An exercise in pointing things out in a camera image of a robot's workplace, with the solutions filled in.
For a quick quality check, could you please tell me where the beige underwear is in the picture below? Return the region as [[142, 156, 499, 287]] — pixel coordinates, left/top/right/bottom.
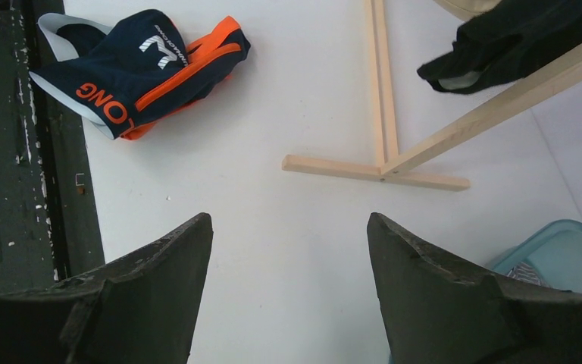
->
[[434, 0, 501, 21]]

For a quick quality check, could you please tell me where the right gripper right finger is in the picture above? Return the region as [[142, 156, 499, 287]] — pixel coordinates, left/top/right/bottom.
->
[[367, 213, 582, 363]]

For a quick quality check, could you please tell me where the black white-banded underwear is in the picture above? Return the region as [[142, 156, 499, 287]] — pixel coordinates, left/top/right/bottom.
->
[[417, 1, 582, 95]]

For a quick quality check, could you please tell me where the navy orange-trimmed underwear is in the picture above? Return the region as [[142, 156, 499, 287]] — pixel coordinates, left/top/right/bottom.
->
[[30, 9, 251, 140]]

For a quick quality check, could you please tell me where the teal plastic basket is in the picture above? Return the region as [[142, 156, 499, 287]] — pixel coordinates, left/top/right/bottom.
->
[[487, 219, 582, 293]]

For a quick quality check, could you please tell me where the navy striped underwear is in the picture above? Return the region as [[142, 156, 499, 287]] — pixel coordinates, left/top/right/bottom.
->
[[506, 262, 550, 287]]

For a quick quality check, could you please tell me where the wooden clothes rack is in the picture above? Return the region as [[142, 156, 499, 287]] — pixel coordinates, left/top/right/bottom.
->
[[281, 0, 582, 193]]

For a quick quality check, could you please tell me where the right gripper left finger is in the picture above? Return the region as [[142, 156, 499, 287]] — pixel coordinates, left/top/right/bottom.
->
[[0, 212, 213, 363]]

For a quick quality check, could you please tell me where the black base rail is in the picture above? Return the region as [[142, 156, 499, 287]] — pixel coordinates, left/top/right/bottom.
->
[[0, 1, 105, 293]]

